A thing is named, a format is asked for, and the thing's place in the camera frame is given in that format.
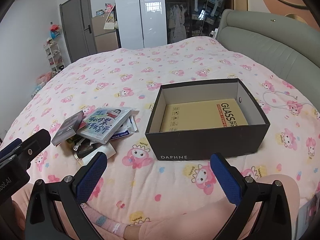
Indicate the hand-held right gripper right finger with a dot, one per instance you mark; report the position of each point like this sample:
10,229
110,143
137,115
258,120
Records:
223,180

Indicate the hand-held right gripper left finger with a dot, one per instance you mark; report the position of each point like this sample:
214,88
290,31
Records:
90,178

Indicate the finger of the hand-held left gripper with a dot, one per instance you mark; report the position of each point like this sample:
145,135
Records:
10,147
35,142

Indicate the black cardboard shoe box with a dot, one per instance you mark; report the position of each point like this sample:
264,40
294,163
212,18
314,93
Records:
200,143

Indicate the white wet wipes pack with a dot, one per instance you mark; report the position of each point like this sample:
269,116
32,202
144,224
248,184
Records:
125,130

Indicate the white paper tube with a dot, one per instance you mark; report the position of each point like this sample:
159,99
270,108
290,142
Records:
100,153

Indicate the small dark grey box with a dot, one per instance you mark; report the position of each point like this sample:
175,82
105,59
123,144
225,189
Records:
67,128

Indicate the cartoon print plastic packet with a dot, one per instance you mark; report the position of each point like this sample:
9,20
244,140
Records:
105,125

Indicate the pile of pink plush toys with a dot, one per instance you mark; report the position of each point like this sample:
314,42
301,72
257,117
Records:
42,81

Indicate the flat yellow cardboard package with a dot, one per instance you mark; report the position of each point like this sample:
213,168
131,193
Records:
200,116

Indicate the pink printed blanket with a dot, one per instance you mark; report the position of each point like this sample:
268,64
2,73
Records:
100,85

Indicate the white shelf rack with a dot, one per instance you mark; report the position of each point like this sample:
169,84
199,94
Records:
53,57

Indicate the grey door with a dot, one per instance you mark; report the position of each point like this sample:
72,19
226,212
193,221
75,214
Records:
77,27

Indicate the grey-green padded headboard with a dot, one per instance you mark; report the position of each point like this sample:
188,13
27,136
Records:
270,42

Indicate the small toys atop box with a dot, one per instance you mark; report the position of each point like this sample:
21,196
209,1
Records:
107,11

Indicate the glass display cabinet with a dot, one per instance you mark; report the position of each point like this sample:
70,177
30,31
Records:
190,17

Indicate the white glossy wardrobe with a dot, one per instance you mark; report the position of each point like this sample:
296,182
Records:
140,12

